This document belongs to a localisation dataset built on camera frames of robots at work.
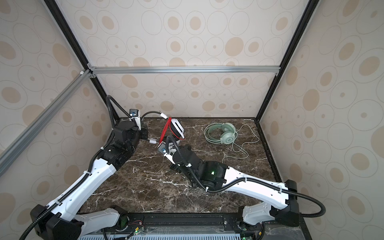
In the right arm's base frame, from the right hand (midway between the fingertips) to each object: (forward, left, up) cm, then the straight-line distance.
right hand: (174, 148), depth 64 cm
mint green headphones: (+25, -30, -25) cm, 46 cm away
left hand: (+15, +15, +3) cm, 21 cm away
